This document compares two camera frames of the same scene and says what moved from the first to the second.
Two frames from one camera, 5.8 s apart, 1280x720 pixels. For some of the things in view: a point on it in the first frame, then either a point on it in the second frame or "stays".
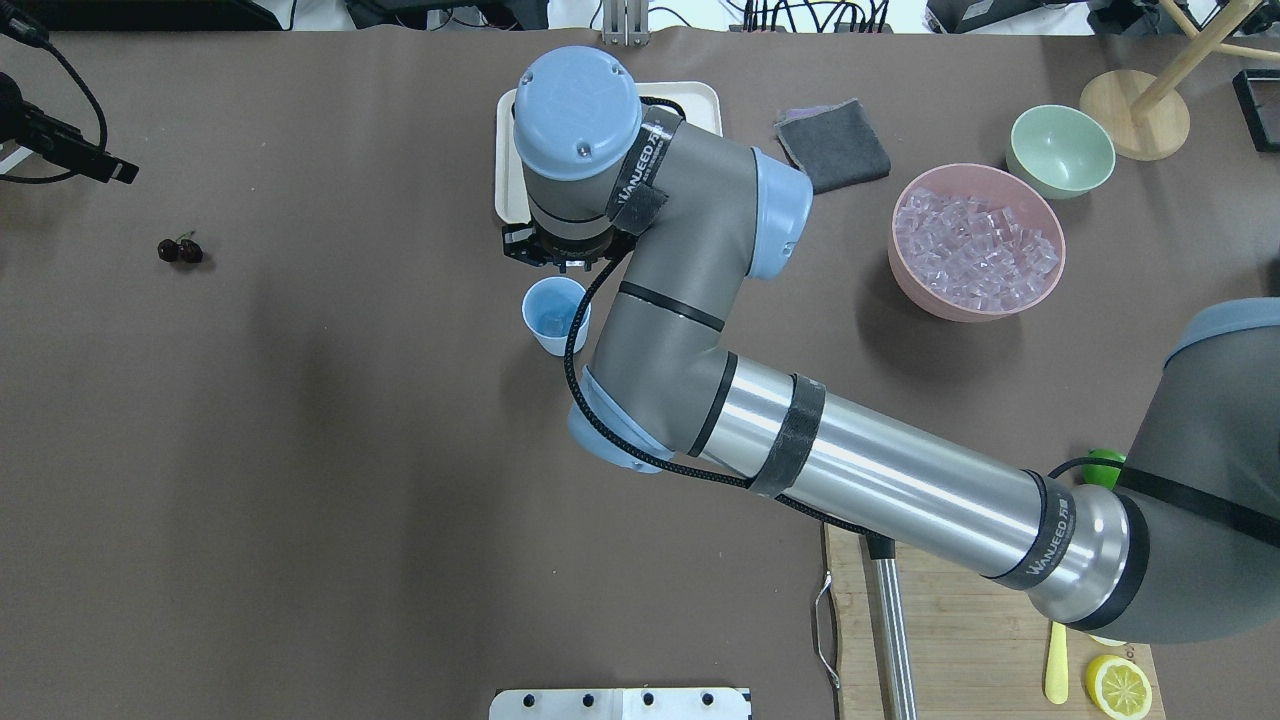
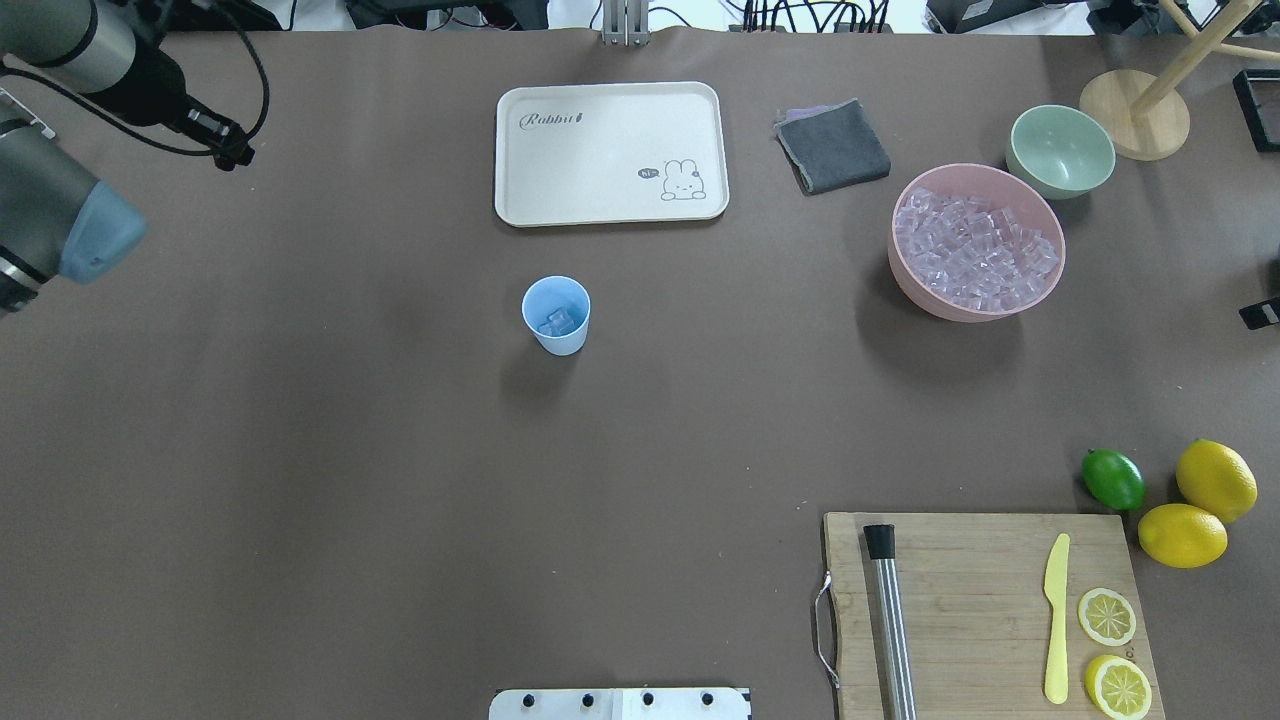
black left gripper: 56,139 → 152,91
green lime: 1102,475 stays
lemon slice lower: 1118,688 stays
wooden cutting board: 976,650 stays
